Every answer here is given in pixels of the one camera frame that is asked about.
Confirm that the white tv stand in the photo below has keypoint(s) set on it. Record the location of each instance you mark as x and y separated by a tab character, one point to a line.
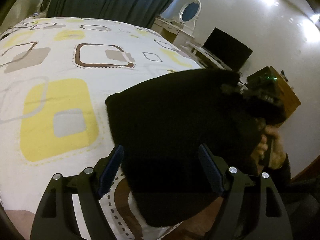
205	58

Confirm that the white dressing table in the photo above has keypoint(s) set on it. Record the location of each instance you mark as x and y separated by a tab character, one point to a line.
176	33

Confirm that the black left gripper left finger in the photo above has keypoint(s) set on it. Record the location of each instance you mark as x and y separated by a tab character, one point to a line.
55	216

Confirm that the small round fan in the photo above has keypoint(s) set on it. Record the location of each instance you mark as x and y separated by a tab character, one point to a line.
43	5

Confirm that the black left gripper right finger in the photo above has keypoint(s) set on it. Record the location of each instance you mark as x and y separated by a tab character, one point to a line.
251	208

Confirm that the black pants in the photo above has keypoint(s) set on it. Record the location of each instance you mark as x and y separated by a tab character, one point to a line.
162	124

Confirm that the white oval vanity mirror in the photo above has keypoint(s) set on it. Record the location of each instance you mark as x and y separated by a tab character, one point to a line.
189	13

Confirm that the patterned white bed sheet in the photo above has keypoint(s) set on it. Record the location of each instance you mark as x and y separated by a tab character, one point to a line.
55	76

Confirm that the black flat television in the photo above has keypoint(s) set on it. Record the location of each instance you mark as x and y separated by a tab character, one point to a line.
227	49

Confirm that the right hand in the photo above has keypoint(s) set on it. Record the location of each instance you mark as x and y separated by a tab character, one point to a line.
269	152

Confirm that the brown wooden drawer cabinet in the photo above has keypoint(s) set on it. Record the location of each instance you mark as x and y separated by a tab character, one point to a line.
289	99

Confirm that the dark sleeved right forearm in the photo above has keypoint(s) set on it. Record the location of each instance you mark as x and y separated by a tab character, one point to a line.
301	200

